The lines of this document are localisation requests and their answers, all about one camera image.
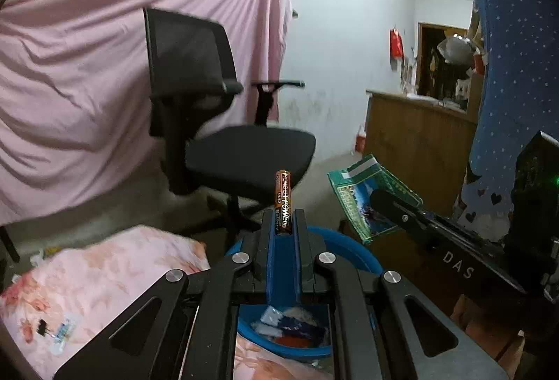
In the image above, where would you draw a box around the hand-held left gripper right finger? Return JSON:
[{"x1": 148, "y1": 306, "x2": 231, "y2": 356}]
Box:
[{"x1": 293, "y1": 209, "x2": 511, "y2": 380}]

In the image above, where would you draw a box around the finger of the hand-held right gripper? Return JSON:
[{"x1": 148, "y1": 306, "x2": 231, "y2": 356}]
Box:
[{"x1": 369, "y1": 188, "x2": 440, "y2": 252}]

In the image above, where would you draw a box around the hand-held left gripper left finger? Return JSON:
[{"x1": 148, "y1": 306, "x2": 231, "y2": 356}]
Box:
[{"x1": 52, "y1": 209, "x2": 280, "y2": 380}]

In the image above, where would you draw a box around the green snack packet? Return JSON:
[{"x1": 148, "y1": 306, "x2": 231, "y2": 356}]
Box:
[{"x1": 327, "y1": 154, "x2": 424, "y2": 244}]

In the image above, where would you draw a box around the blue plastic basin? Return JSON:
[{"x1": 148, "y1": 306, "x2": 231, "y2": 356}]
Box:
[{"x1": 225, "y1": 225, "x2": 385, "y2": 360}]

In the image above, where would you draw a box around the white plastic packet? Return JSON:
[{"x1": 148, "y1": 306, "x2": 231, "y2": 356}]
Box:
[{"x1": 251, "y1": 305, "x2": 285, "y2": 338}]

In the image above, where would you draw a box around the orange black battery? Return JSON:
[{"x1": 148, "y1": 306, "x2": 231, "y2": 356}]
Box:
[{"x1": 274, "y1": 170, "x2": 292, "y2": 237}]

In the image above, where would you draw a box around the person's right hand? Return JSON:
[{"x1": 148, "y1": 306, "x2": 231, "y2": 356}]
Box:
[{"x1": 450, "y1": 293, "x2": 527, "y2": 365}]

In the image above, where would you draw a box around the wooden cabinet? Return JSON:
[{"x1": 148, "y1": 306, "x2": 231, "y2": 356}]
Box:
[{"x1": 364, "y1": 89, "x2": 479, "y2": 233}]

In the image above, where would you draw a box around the dark wooden doorway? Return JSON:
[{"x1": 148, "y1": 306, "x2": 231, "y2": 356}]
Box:
[{"x1": 417, "y1": 22, "x2": 486, "y2": 111}]

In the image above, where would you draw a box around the blue starry cloth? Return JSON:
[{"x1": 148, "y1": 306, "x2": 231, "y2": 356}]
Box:
[{"x1": 453, "y1": 0, "x2": 559, "y2": 242}]

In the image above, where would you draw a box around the pink floral blanket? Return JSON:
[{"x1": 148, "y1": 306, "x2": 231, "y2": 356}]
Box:
[{"x1": 0, "y1": 225, "x2": 333, "y2": 380}]

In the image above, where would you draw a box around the red hanging decoration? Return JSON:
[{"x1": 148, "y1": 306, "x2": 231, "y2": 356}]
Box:
[{"x1": 390, "y1": 28, "x2": 405, "y2": 59}]

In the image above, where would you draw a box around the silver hanging bag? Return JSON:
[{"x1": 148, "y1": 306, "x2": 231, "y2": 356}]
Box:
[{"x1": 437, "y1": 33, "x2": 473, "y2": 65}]

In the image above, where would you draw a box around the small clear packet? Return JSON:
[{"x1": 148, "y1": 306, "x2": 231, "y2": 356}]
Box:
[{"x1": 48, "y1": 316, "x2": 78, "y2": 353}]

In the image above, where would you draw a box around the black office chair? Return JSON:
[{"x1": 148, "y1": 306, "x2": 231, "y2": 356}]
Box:
[{"x1": 143, "y1": 7, "x2": 317, "y2": 246}]

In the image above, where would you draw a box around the pink hanging sheet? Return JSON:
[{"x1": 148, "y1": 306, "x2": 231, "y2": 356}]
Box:
[{"x1": 0, "y1": 0, "x2": 292, "y2": 226}]

